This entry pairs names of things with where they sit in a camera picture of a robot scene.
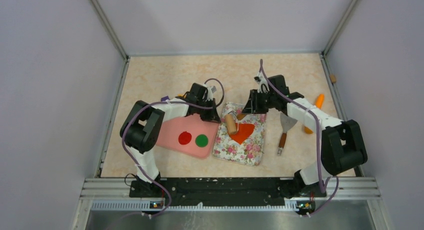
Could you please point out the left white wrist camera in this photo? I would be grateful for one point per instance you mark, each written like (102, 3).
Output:
(209, 93)

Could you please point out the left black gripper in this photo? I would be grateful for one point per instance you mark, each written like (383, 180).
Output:
(212, 116)

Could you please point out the red dough disc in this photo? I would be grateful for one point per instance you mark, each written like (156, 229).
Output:
(184, 138)

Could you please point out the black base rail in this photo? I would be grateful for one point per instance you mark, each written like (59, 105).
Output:
(223, 191)

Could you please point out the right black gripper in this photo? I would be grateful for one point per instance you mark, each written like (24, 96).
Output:
(252, 107)

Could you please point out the small wooden cork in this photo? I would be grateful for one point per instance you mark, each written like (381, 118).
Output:
(332, 78)

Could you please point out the green dough disc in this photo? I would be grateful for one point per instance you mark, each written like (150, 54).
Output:
(201, 141)

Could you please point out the metal scraper wooden handle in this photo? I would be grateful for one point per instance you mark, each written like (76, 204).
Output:
(287, 123)

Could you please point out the floral patterned tray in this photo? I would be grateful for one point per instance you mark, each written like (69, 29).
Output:
(250, 152)

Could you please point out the wooden rolling pin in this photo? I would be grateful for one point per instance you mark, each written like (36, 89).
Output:
(233, 125)

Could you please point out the orange-red dough piece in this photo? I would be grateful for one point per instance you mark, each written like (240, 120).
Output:
(243, 132)

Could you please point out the purple toy block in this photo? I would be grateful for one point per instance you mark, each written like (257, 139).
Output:
(165, 98)

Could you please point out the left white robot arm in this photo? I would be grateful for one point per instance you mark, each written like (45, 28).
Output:
(140, 131)

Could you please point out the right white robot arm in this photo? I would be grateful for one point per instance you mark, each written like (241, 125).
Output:
(340, 144)

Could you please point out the pink plastic tray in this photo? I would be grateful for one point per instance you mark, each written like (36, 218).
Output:
(171, 129)

